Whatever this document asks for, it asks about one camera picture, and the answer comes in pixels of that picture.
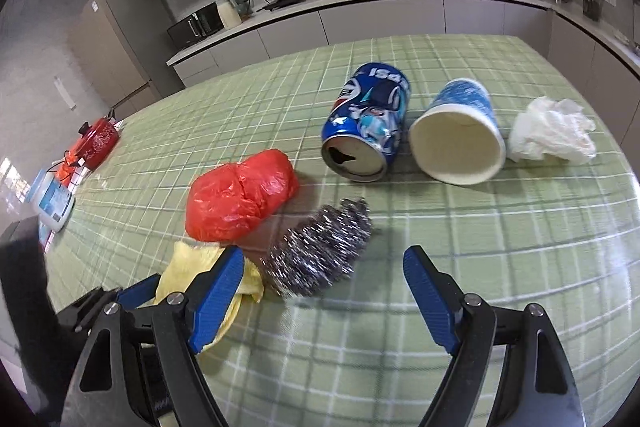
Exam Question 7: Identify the blue soda can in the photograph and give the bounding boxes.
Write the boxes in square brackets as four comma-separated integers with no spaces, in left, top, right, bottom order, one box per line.
[321,62,412,183]

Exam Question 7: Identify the grey base cabinets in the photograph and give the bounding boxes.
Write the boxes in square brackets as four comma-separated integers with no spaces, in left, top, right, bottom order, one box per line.
[166,0,640,148]

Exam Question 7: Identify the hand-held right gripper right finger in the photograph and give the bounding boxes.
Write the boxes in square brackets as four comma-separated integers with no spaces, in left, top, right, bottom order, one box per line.
[402,246,586,427]

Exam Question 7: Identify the steel wool scourer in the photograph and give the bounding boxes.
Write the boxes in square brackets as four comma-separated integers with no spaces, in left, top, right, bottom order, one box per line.
[259,198,373,299]

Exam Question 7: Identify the yellow cloth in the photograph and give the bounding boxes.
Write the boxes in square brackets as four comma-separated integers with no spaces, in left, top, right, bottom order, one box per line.
[155,241,265,353]

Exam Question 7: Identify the black microwave oven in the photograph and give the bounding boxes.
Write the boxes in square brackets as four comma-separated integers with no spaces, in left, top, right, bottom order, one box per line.
[166,2,224,49]

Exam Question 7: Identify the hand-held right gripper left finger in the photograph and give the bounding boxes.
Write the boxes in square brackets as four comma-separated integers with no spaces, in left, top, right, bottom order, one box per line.
[60,247,246,427]

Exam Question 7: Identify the green checked tablecloth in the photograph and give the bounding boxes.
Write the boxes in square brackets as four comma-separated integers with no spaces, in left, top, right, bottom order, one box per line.
[42,34,640,427]

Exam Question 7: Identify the white and blue tub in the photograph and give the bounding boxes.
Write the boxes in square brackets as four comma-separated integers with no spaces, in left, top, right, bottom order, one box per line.
[26,171,76,233]

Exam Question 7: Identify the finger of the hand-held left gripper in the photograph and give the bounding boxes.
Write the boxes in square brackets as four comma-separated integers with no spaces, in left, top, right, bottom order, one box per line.
[55,274,162,334]

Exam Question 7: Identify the orange plastic bag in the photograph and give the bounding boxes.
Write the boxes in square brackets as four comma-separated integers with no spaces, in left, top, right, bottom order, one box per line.
[50,150,83,180]

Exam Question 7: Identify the red plastic bag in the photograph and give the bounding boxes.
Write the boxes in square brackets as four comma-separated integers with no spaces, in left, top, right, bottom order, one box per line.
[185,148,300,242]

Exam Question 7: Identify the white jug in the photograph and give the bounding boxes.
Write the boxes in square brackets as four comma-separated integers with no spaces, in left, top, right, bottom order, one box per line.
[216,0,243,29]

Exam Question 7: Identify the red cooking pot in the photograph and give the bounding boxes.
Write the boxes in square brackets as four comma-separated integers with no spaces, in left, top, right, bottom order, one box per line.
[77,110,122,169]

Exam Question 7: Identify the black induction cooker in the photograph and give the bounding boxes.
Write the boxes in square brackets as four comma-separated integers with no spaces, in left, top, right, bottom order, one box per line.
[257,0,311,11]

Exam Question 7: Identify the beige refrigerator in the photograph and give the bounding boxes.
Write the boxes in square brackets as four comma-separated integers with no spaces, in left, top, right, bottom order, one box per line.
[67,0,161,118]

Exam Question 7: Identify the white tissue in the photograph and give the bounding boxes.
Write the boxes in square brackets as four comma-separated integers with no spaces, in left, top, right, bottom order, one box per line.
[509,96,598,165]

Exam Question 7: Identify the blue paper cup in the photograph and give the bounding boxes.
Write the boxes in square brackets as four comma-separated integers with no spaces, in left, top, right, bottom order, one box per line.
[410,78,507,186]

